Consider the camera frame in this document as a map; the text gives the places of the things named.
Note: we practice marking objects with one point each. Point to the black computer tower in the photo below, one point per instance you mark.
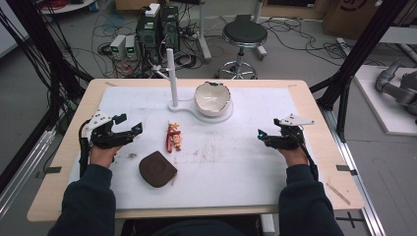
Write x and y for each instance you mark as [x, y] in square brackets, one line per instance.
[148, 32]
[169, 28]

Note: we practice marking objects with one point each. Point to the aluminium rail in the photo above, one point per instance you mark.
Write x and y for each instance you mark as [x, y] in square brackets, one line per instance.
[357, 177]
[23, 170]

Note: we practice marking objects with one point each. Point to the white stand with pole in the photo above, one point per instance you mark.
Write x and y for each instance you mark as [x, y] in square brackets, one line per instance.
[172, 75]

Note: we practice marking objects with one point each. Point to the red and orange toy figure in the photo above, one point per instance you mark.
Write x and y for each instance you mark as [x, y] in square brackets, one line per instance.
[173, 137]

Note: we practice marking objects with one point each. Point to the person's left hand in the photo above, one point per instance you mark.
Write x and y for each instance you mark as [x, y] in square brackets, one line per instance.
[103, 155]

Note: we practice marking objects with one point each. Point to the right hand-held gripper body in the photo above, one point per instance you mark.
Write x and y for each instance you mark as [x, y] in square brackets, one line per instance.
[288, 136]

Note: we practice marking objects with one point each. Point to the grey power supply unit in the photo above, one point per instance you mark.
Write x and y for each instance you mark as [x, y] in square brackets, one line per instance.
[131, 47]
[117, 46]

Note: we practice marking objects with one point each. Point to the white table mat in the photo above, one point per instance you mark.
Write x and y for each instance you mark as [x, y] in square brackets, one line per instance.
[223, 170]

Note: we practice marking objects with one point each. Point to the round white table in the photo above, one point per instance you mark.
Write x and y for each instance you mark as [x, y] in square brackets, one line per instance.
[67, 6]

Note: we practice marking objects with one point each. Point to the white metal stand leg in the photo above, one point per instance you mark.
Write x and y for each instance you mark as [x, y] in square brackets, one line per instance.
[204, 32]
[260, 29]

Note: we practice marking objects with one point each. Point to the white table leg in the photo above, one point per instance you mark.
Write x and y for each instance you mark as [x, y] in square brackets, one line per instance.
[268, 224]

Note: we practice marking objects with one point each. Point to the person's right hand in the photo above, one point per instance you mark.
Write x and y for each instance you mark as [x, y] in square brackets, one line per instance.
[295, 156]

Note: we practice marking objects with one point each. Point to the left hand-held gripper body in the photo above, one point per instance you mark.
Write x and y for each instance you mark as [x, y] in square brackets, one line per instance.
[103, 137]

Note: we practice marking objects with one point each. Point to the person's torso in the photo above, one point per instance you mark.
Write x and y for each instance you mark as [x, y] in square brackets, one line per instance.
[193, 227]

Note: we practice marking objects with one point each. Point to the white eggshell-shaped bowl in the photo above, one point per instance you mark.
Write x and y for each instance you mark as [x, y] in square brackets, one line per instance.
[212, 98]

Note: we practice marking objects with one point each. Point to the black frame post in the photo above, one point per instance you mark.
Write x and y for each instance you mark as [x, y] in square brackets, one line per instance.
[36, 39]
[364, 49]

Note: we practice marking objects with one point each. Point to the white platform board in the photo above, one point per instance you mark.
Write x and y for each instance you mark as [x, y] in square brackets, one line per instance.
[377, 108]

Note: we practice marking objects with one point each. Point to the white box on computer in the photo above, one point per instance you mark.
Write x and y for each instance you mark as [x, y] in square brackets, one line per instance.
[152, 10]

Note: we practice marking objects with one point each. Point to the cardboard box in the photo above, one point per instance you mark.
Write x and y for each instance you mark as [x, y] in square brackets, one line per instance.
[354, 16]

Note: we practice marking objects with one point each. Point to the brown rounded square pad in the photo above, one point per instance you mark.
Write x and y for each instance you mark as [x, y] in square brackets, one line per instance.
[157, 169]

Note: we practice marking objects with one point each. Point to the grey tape strip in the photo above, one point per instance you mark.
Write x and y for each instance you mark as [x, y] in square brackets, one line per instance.
[345, 168]
[52, 170]

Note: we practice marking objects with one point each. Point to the black round stool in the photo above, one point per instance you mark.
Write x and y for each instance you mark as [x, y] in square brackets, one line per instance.
[244, 34]

